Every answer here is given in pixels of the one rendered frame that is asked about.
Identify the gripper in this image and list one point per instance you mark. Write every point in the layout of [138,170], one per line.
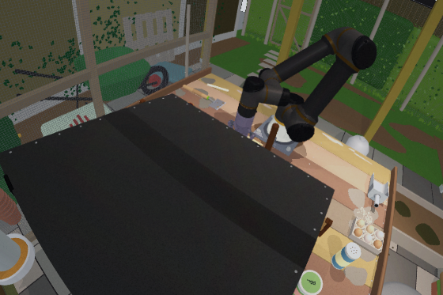
[245,122]

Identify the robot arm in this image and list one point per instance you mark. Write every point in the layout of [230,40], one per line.
[311,56]

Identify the black roofed bantam house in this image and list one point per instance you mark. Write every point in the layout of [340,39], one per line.
[155,198]

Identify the brown door hook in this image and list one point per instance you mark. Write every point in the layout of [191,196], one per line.
[326,226]

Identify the brown wooden stick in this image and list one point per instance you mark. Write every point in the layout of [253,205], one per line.
[271,138]

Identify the white stick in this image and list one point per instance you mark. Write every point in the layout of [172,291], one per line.
[218,87]

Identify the thin wooden pole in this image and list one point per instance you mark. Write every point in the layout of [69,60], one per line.
[189,39]

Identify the white dome drinker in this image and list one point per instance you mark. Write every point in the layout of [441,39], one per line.
[358,144]

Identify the white wooden pallet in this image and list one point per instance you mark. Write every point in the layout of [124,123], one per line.
[148,28]

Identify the green wheelbarrow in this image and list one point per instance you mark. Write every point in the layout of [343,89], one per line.
[114,66]

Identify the grey metal scoop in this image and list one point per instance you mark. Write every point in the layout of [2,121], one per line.
[377,189]

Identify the green hedge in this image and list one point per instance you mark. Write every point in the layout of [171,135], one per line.
[380,52]

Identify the grey slanted pole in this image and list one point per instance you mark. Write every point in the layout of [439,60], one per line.
[420,77]
[375,28]

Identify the grey tray of eggs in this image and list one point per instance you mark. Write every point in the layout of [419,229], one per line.
[367,234]

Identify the wooden framed mesh fence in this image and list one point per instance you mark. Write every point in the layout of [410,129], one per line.
[86,32]

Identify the stack of terracotta pots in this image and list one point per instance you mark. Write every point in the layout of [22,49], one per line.
[8,206]

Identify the white feeder with orange rim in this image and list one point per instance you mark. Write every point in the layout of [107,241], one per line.
[15,257]

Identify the pale wooden gate frame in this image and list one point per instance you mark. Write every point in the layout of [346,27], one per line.
[277,1]

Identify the yellow wooden post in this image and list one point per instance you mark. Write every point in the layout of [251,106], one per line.
[405,66]
[297,7]

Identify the brown wooden bench rail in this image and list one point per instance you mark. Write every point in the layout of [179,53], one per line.
[387,232]

